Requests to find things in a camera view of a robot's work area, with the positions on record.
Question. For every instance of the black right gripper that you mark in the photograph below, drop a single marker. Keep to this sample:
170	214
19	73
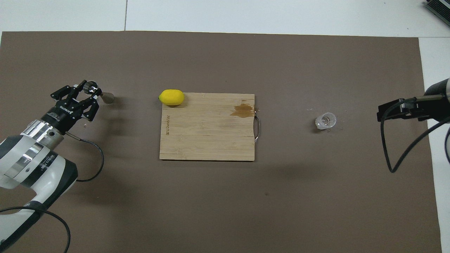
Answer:
432	110

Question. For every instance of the brown table mat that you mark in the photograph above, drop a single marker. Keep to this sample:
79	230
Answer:
211	211

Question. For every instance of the yellow lemon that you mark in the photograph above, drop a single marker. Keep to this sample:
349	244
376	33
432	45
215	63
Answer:
171	97

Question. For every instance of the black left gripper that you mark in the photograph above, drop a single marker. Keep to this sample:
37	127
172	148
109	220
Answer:
65	114

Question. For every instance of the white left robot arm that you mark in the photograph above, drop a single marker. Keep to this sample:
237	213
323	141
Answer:
35	165

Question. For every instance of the clear plastic cup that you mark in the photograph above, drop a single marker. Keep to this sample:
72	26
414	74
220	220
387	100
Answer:
325	121

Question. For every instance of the grey ribbed device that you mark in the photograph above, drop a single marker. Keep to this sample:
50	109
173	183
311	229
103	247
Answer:
441	8

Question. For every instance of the steel jigger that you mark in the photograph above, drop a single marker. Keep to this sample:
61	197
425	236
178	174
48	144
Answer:
108	97

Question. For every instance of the bamboo cutting board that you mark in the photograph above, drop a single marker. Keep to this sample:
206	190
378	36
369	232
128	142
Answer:
207	133

